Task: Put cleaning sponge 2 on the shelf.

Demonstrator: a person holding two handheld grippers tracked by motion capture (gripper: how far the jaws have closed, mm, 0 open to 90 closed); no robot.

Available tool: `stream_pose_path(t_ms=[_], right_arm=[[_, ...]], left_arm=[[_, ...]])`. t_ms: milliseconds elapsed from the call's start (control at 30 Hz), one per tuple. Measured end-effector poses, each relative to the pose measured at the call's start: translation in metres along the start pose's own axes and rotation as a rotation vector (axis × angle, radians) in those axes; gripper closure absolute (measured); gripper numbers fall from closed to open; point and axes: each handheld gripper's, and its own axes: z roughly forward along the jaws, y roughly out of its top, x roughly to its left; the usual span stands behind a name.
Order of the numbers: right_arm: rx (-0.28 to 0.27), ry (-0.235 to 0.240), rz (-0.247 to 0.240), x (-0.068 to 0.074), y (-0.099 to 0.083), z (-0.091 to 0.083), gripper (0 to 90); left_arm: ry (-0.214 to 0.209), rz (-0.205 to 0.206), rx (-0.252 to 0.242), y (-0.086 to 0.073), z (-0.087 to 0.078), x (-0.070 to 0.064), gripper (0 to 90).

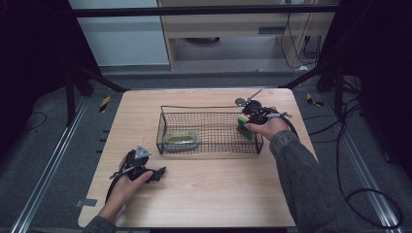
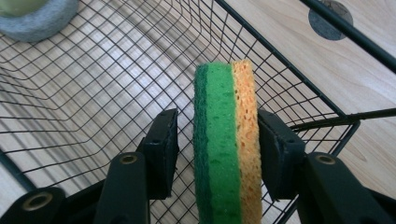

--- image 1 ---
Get black yellow striped tape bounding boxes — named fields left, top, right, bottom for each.
left=306, top=92, right=325, bottom=108
left=98, top=95, right=112, bottom=114

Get black wire mesh basket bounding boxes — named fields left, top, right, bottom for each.
left=155, top=105, right=264, bottom=155

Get thin black floor cable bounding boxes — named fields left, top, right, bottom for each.
left=17, top=111, right=49, bottom=134

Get black metal stand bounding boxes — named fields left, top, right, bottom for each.
left=63, top=59, right=130, bottom=128
left=279, top=59, right=345, bottom=118

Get hand-held gripper cable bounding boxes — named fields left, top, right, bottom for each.
left=104, top=165, right=138, bottom=204
left=264, top=111, right=301, bottom=141

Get white cabinet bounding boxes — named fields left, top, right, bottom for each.
left=68, top=0, right=171, bottom=68

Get light wooden desk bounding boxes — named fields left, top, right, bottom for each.
left=157, top=0, right=340, bottom=71

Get green and yellow sponge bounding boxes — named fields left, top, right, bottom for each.
left=236, top=116, right=257, bottom=142

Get person's right hand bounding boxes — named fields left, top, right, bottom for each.
left=244, top=106, right=290, bottom=142

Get black looped floor cable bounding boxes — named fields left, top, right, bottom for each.
left=304, top=96, right=404, bottom=230

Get black horizontal frame bar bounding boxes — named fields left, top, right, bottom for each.
left=72, top=4, right=340, bottom=18

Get black curtain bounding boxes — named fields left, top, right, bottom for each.
left=317, top=0, right=412, bottom=179
left=0, top=0, right=104, bottom=163

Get green soap dish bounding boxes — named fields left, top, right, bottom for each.
left=162, top=129, right=201, bottom=153

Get black hanging desk cables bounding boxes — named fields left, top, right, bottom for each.
left=279, top=0, right=325, bottom=71

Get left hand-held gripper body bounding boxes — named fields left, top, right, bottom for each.
left=123, top=145, right=153, bottom=183

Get person's left hand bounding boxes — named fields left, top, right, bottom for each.
left=97, top=154, right=155, bottom=223

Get aluminium floor rail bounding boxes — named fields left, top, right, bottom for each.
left=324, top=93, right=406, bottom=233
left=9, top=96, right=89, bottom=233

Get left hand-held gripper cable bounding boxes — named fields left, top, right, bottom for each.
left=104, top=165, right=138, bottom=204

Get grey metal table bracket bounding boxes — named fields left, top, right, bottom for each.
left=75, top=198, right=98, bottom=208

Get right hand-held gripper cable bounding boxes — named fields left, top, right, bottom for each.
left=264, top=111, right=301, bottom=141

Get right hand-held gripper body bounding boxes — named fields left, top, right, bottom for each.
left=241, top=89, right=270, bottom=126

